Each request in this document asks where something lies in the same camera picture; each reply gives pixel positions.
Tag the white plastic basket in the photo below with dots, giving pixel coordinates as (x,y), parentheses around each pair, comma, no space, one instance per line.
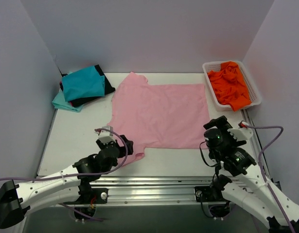
(254,93)

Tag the pink t-shirt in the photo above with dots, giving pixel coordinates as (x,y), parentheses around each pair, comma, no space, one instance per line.
(168,116)

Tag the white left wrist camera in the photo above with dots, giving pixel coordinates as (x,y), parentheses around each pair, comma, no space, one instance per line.
(105,135)

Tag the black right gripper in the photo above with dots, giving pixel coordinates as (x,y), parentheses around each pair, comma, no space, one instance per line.
(218,122)

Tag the orange t-shirt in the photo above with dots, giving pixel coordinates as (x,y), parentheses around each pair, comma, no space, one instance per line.
(229,86)

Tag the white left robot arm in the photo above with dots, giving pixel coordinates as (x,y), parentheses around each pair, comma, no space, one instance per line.
(71,184)

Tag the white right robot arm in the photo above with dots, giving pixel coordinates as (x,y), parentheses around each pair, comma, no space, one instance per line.
(241,179)

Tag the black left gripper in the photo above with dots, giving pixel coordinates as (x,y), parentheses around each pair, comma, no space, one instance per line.
(125,147)

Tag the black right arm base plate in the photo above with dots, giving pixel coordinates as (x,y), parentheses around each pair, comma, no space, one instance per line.
(208,194)

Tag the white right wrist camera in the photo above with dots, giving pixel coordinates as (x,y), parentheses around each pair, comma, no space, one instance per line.
(243,133)

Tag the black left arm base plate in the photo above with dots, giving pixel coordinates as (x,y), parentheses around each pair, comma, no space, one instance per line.
(94,196)

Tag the folded light teal t-shirt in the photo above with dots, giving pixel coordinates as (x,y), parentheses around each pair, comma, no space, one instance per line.
(59,103)

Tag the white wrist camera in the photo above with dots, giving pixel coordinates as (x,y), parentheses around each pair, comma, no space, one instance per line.
(243,133)
(105,135)

